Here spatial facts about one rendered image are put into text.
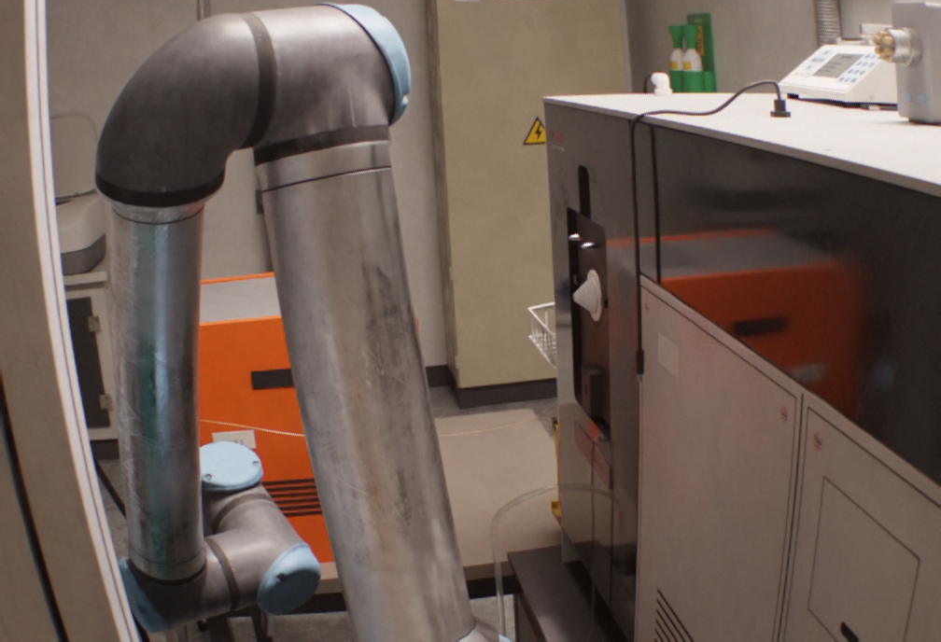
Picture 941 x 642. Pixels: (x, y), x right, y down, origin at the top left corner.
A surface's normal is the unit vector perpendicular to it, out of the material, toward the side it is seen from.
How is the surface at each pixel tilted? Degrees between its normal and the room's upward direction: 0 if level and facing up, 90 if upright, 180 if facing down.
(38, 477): 90
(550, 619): 0
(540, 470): 0
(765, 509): 90
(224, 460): 20
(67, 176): 105
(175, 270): 111
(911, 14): 90
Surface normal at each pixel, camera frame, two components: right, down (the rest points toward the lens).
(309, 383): -0.61, 0.18
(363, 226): 0.54, 0.00
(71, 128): 0.17, 0.49
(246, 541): 0.23, -0.79
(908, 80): -0.98, 0.10
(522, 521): -0.06, -0.97
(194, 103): 0.29, 0.16
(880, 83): 0.08, 0.18
